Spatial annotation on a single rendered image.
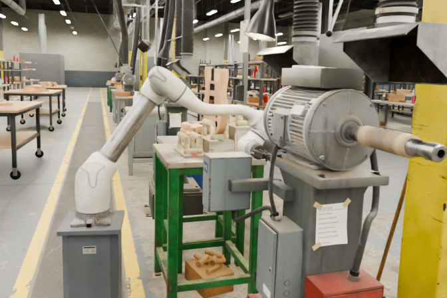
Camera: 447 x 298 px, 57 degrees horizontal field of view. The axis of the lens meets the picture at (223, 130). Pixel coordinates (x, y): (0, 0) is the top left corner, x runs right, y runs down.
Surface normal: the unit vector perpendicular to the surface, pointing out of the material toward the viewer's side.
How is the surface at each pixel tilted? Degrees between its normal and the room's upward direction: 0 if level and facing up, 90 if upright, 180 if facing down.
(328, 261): 90
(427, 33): 90
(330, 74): 90
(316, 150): 104
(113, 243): 90
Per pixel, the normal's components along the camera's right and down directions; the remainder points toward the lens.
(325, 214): 0.27, 0.13
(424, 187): -0.96, 0.01
